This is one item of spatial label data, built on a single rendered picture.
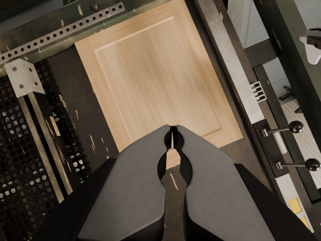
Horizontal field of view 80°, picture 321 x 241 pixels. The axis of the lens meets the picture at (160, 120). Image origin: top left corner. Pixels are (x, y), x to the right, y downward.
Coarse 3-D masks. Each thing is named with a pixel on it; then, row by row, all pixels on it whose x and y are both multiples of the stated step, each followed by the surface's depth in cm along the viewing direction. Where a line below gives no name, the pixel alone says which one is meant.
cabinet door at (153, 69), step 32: (128, 32) 71; (160, 32) 71; (192, 32) 71; (96, 64) 72; (128, 64) 72; (160, 64) 71; (192, 64) 71; (96, 96) 71; (128, 96) 71; (160, 96) 71; (192, 96) 71; (224, 96) 70; (128, 128) 71; (192, 128) 70; (224, 128) 70
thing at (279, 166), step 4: (308, 160) 57; (312, 160) 56; (316, 160) 56; (276, 164) 65; (280, 164) 65; (284, 164) 64; (288, 164) 62; (292, 164) 61; (296, 164) 60; (300, 164) 59; (304, 164) 58; (308, 164) 56; (312, 164) 55; (316, 164) 55; (320, 164) 55; (280, 168) 65; (308, 168) 56; (312, 168) 55; (316, 168) 55; (320, 168) 55
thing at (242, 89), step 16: (208, 0) 69; (208, 16) 68; (208, 32) 71; (224, 32) 68; (224, 48) 68; (224, 64) 69; (240, 64) 68; (240, 80) 68; (240, 96) 68; (256, 112) 67; (256, 144) 71; (272, 176) 68; (288, 176) 67; (288, 192) 67
